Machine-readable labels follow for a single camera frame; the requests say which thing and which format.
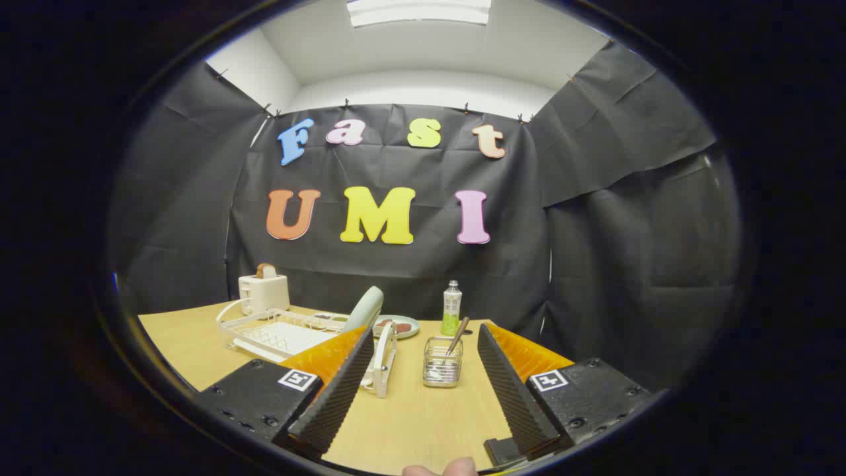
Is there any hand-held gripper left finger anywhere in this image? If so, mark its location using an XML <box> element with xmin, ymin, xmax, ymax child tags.
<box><xmin>198</xmin><ymin>325</ymin><xmax>376</xmax><ymax>461</ymax></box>

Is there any black backdrop cloth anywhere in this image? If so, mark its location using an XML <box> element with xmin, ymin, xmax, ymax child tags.
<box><xmin>109</xmin><ymin>41</ymin><xmax>741</xmax><ymax>391</ymax></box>

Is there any wooden handled spoon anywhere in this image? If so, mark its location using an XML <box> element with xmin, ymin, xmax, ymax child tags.
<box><xmin>433</xmin><ymin>317</ymin><xmax>470</xmax><ymax>384</ymax></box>

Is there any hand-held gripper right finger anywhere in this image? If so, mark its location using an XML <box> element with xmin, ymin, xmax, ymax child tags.
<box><xmin>477</xmin><ymin>322</ymin><xmax>652</xmax><ymax>467</ymax></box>

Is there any white wire dish rack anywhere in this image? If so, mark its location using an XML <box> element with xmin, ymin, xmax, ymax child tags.
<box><xmin>215</xmin><ymin>299</ymin><xmax>399</xmax><ymax>399</ymax></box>

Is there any white toaster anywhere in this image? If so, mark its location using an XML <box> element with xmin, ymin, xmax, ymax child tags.
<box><xmin>238</xmin><ymin>272</ymin><xmax>291</xmax><ymax>316</ymax></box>

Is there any green plate with food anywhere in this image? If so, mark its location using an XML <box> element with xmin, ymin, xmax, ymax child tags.
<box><xmin>372</xmin><ymin>315</ymin><xmax>421</xmax><ymax>340</ymax></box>

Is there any ceiling light panel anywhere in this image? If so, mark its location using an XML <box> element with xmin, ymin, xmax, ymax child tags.
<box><xmin>347</xmin><ymin>0</ymin><xmax>493</xmax><ymax>28</ymax></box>

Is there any green drink bottle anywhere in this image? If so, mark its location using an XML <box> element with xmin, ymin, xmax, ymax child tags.
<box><xmin>441</xmin><ymin>280</ymin><xmax>463</xmax><ymax>337</ymax></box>

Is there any pale green plate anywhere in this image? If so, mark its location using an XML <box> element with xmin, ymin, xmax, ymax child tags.
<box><xmin>342</xmin><ymin>286</ymin><xmax>385</xmax><ymax>335</ymax></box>

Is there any metal wire basket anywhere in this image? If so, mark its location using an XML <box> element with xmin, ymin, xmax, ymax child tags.
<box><xmin>423</xmin><ymin>336</ymin><xmax>463</xmax><ymax>388</ymax></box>

